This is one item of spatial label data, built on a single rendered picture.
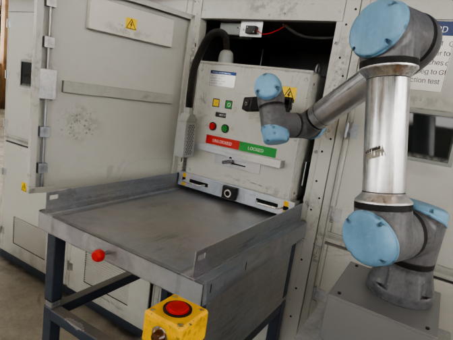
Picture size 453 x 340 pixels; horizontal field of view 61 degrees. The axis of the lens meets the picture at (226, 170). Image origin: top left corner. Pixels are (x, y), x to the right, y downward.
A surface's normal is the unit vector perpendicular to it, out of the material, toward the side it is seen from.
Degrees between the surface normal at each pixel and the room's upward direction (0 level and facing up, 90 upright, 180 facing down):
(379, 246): 98
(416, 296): 75
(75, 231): 90
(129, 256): 90
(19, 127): 90
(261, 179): 90
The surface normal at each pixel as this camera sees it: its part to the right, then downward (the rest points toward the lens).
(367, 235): -0.81, 0.14
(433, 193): -0.52, 0.09
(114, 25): 0.67, 0.23
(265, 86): -0.24, -0.11
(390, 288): -0.60, -0.22
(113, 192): 0.84, 0.22
